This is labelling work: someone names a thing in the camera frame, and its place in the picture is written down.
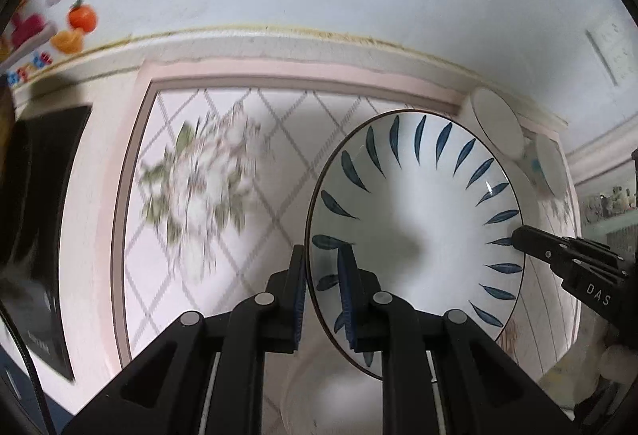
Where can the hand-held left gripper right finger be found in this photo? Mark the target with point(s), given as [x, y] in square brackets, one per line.
[346, 295]

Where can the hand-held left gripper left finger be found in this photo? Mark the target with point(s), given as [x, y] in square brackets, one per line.
[299, 295]

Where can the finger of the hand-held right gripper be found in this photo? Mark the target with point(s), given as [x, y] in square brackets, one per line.
[541, 245]

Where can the white plate with blue leaves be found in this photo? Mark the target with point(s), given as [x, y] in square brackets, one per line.
[423, 196]

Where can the person's right hand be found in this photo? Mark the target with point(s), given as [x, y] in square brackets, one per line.
[618, 362]

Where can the white round container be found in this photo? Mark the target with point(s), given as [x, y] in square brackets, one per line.
[551, 166]
[496, 123]

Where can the black induction cooker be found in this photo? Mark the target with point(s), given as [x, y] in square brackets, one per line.
[35, 215]

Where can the white wall socket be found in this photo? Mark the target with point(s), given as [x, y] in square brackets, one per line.
[610, 46]

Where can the fruit wall sticker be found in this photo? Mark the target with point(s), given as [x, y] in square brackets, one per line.
[75, 16]

